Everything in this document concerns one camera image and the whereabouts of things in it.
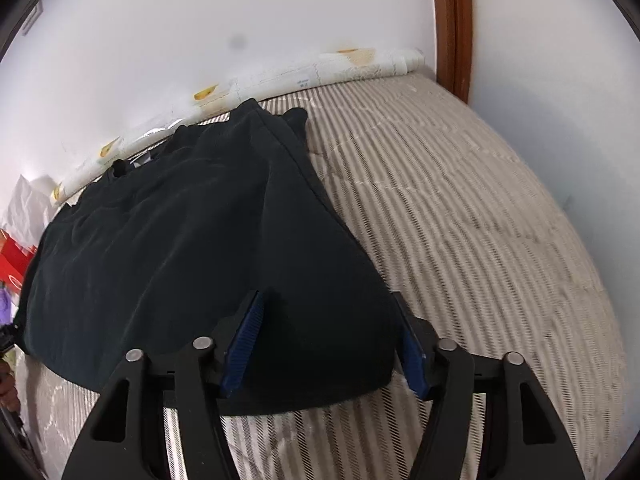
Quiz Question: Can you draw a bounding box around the red paper bag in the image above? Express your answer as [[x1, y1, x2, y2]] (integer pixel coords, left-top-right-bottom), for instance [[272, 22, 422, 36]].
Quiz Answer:
[[0, 227, 39, 291]]

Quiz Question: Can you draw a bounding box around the wooden door frame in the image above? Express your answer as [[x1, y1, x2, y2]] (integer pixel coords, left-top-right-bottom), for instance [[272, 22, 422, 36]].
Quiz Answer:
[[430, 0, 474, 104]]

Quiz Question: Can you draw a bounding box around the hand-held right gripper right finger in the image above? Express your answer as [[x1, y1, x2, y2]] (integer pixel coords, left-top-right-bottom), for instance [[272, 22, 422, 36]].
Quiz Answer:
[[392, 292, 586, 480]]

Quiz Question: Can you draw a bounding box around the striped mattress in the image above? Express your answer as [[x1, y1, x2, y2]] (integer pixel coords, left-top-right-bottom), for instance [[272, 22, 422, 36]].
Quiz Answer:
[[10, 72, 631, 480]]

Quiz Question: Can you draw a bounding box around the person's left hand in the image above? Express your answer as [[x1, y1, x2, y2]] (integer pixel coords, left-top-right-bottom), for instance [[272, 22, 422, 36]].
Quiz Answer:
[[0, 360, 21, 412]]

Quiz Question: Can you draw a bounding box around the black garment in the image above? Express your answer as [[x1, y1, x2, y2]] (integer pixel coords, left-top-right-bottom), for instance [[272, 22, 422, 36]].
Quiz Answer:
[[17, 99, 401, 416]]

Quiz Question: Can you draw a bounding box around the white Miniso plastic bag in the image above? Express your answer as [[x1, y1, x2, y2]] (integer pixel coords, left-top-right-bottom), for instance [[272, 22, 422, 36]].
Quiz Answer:
[[0, 174, 63, 246]]

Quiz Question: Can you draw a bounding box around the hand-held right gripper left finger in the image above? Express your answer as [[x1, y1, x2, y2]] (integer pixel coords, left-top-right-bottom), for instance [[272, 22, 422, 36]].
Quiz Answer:
[[60, 290, 267, 480]]

